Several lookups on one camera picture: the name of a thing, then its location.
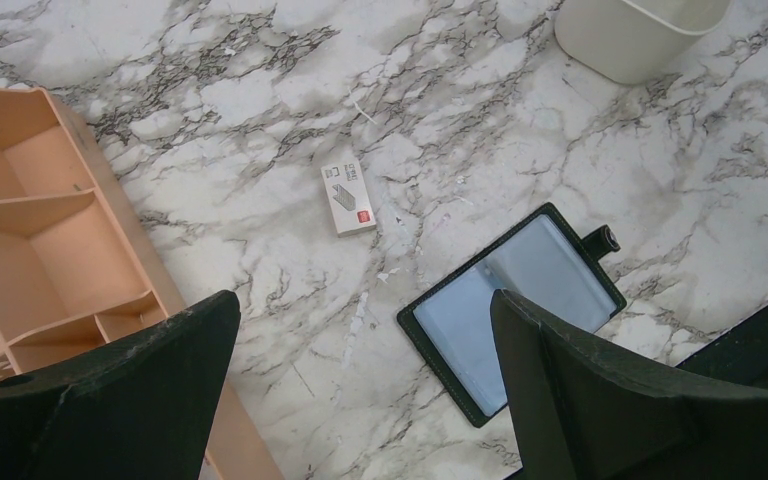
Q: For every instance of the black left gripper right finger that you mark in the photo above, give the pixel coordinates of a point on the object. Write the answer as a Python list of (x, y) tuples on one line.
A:
[(583, 407)]

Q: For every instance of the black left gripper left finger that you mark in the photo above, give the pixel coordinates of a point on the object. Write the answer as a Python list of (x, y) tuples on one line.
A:
[(141, 407)]

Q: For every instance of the black card holder wallet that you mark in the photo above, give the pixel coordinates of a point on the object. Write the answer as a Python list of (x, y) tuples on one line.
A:
[(541, 258)]

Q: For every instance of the orange file organizer rack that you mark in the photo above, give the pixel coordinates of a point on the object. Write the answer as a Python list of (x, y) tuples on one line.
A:
[(78, 271)]

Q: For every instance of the small white box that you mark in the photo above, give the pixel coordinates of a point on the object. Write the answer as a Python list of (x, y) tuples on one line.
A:
[(348, 198)]

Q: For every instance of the white plastic tray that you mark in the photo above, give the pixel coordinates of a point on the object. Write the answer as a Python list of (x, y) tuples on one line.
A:
[(629, 42)]

